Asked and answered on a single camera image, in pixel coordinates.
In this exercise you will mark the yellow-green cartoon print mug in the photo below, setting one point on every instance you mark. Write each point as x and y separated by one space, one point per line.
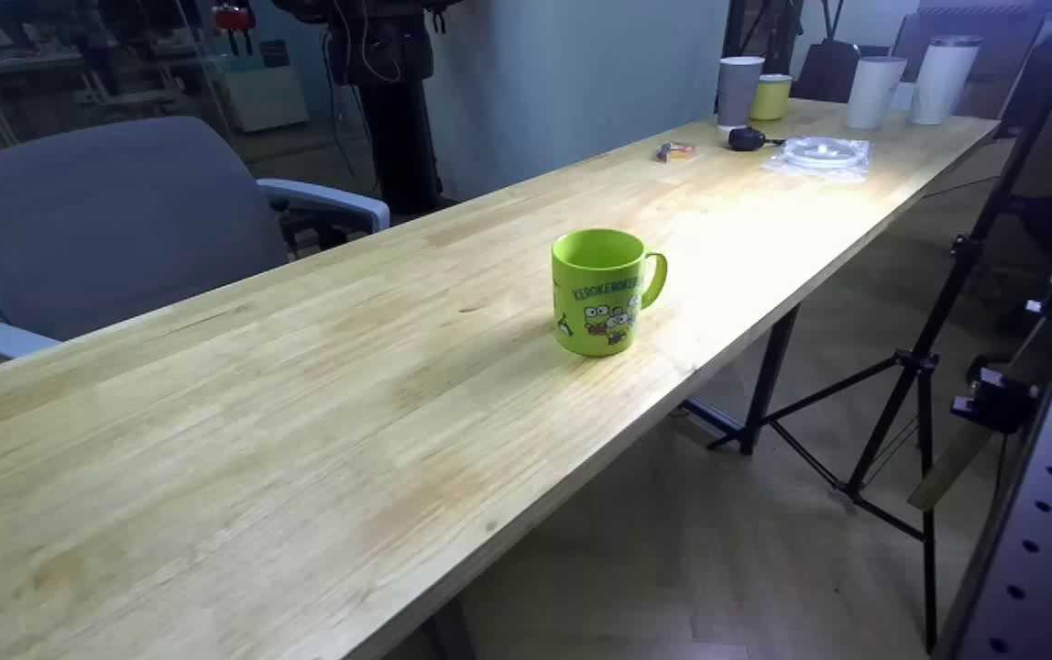
598 307

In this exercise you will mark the black pillar stand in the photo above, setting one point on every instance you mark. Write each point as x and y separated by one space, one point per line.
400 134

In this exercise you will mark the black table leg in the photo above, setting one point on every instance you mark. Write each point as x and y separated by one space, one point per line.
768 378

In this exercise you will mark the black computer mouse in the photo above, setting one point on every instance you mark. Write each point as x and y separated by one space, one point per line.
746 137

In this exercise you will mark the grey paper cup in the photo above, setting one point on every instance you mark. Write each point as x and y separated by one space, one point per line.
739 95

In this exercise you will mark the small yellow cup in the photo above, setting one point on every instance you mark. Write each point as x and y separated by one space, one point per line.
775 97

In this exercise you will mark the white cabinet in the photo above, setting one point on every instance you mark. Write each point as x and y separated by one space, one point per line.
262 97

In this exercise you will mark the black bag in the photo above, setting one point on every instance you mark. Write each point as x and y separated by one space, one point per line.
825 75

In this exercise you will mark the white tumbler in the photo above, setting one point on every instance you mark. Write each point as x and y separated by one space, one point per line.
874 95
944 84

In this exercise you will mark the red object on shelf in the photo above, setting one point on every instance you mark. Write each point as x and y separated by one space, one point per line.
234 19

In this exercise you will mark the grey office chair white armrests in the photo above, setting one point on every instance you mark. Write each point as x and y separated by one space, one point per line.
97 223

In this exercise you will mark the black perforated metal bench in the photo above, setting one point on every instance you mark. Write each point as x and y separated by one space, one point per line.
1044 536

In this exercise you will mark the black camera tripod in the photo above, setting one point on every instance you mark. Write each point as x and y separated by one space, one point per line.
918 367

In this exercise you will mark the black clamp mount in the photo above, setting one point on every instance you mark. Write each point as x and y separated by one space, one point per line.
1001 397

